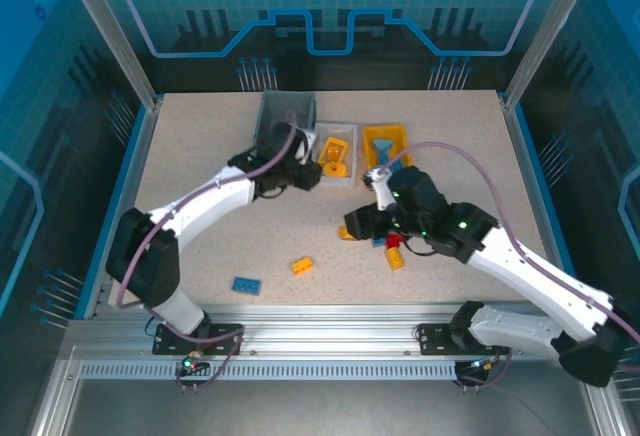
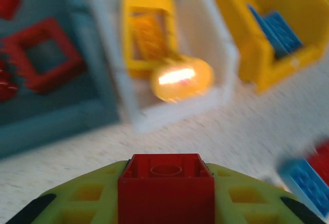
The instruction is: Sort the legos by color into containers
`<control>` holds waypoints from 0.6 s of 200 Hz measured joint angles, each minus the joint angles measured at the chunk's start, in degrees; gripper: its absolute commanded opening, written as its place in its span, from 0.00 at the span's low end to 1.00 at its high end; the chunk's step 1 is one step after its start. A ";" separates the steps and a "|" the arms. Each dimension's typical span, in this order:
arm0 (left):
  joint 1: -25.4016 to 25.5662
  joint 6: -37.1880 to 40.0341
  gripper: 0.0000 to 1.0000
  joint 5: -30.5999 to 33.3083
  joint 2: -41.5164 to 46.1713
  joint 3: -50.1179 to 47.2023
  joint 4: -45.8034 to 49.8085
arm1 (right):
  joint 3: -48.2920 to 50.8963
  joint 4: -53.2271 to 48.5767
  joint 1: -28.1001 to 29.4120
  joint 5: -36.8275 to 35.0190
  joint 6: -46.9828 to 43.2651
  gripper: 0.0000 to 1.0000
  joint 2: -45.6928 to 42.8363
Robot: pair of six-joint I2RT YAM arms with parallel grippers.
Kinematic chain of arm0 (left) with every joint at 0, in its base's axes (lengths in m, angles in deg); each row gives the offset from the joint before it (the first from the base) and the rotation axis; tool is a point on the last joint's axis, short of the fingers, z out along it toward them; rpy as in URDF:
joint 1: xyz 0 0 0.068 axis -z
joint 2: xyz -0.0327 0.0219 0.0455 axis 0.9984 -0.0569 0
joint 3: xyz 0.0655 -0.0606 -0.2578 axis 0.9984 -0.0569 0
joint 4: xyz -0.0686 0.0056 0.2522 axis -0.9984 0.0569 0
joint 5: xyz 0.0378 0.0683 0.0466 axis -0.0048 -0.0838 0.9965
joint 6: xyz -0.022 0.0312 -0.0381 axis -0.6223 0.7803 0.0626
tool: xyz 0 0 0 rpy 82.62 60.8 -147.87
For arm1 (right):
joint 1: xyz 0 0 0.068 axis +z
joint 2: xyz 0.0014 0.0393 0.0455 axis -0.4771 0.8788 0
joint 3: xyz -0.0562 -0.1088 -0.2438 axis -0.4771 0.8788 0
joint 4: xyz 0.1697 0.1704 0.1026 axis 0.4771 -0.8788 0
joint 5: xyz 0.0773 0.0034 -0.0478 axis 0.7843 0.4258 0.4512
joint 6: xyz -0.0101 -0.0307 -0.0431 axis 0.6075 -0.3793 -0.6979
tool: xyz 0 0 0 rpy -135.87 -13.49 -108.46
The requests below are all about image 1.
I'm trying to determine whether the yellow lego window frame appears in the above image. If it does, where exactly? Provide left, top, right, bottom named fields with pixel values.
left=318, top=135, right=350, bottom=165

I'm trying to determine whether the grey plastic bin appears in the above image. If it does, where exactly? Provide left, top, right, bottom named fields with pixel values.
left=253, top=89, right=319, bottom=158

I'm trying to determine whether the yellow plastic bin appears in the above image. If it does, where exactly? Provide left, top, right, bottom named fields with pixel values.
left=360, top=123, right=415, bottom=173

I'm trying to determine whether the white plastic bin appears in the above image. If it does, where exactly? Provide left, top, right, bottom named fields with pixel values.
left=312, top=122, right=360, bottom=190

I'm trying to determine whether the long blue lego plate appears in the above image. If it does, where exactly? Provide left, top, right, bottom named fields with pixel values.
left=231, top=276, right=263, bottom=296

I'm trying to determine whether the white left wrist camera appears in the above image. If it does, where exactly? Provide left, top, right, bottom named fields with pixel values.
left=295, top=127, right=320, bottom=161

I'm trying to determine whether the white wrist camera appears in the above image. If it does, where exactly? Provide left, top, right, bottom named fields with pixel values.
left=366, top=168, right=396, bottom=212
left=295, top=127, right=320, bottom=161

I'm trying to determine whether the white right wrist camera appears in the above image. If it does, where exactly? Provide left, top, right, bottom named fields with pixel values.
left=366, top=168, right=396, bottom=212

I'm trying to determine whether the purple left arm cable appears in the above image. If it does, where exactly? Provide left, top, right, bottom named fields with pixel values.
left=117, top=109, right=301, bottom=392

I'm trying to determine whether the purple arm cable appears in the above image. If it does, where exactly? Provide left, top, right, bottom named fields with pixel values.
left=117, top=109, right=301, bottom=392
left=379, top=141, right=640, bottom=392

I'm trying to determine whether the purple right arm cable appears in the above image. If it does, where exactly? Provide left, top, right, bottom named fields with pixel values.
left=379, top=141, right=640, bottom=392

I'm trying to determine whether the blue table side rail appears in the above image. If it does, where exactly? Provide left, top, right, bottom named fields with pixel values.
left=73, top=100, right=161, bottom=321
left=508, top=103, right=595, bottom=321

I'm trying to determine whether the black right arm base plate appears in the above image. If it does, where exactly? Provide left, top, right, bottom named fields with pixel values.
left=416, top=323, right=510, bottom=356

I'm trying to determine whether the aluminium table frame rail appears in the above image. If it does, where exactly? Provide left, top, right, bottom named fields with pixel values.
left=64, top=303, right=599, bottom=362

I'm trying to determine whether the right arm cable connector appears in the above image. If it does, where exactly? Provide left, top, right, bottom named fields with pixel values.
left=468, top=357, right=502, bottom=376

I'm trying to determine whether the arm cable connector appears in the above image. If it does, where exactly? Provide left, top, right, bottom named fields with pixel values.
left=180, top=350, right=211, bottom=376
left=468, top=357, right=502, bottom=376

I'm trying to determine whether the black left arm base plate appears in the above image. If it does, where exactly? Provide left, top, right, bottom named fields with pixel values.
left=152, top=323, right=245, bottom=356

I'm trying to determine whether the slotted grey cable duct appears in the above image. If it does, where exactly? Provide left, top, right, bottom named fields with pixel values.
left=78, top=361, right=460, bottom=382

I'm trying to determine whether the left arm cable connector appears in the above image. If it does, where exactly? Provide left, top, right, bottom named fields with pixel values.
left=180, top=350, right=211, bottom=376

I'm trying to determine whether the aluminium frame post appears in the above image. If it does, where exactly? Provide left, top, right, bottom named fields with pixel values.
left=502, top=0, right=609, bottom=112
left=57, top=0, right=164, bottom=110

